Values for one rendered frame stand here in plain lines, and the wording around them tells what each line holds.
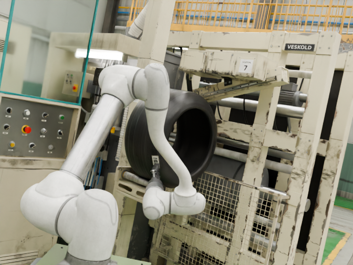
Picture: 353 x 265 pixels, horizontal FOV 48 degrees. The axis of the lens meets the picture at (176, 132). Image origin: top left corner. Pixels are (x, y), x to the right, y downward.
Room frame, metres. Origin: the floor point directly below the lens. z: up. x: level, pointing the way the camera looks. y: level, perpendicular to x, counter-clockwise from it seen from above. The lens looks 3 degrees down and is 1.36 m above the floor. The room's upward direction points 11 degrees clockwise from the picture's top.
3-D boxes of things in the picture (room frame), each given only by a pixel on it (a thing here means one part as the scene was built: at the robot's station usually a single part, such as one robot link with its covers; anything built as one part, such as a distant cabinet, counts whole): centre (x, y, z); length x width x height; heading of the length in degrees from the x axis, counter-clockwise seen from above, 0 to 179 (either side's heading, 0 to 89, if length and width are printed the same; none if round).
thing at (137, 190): (2.38, 0.15, 0.84); 0.36 x 0.09 x 0.06; 48
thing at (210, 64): (2.62, -0.24, 1.71); 0.61 x 0.25 x 0.15; 48
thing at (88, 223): (1.37, 0.23, 0.92); 0.18 x 0.16 x 0.22; 66
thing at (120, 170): (2.60, 0.19, 0.90); 0.40 x 0.03 x 0.10; 138
